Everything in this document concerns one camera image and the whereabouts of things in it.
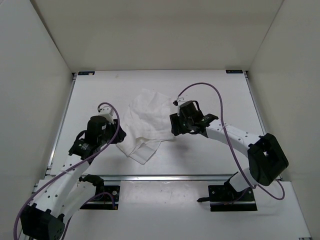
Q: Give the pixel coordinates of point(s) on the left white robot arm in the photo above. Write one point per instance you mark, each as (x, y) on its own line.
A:
(46, 215)

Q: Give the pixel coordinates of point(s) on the blue corner label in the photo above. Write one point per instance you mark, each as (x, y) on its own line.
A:
(86, 73)
(234, 71)

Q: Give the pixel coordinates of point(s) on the white pleated skirt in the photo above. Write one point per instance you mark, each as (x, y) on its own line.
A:
(147, 124)

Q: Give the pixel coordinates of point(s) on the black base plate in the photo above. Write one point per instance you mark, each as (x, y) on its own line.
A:
(108, 201)
(222, 198)

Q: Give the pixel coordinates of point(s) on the left blue corner label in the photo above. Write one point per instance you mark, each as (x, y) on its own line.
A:
(86, 73)

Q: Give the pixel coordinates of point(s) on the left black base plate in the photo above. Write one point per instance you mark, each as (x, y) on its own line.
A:
(108, 201)

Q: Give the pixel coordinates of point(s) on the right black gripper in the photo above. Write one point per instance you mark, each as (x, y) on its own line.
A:
(176, 130)

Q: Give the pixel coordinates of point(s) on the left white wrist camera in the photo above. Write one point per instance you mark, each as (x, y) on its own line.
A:
(106, 112)

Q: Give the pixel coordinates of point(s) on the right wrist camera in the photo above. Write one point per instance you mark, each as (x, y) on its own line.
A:
(178, 101)

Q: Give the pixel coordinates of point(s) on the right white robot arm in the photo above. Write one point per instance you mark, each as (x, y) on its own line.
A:
(266, 159)

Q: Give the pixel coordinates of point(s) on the right blue corner label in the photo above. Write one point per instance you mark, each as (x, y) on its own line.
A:
(234, 71)

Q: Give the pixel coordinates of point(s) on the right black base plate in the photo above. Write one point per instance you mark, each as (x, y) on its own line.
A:
(222, 198)

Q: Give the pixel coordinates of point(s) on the aluminium front rail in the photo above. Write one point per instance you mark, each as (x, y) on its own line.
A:
(166, 178)

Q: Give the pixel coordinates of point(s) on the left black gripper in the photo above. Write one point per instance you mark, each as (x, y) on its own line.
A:
(122, 135)

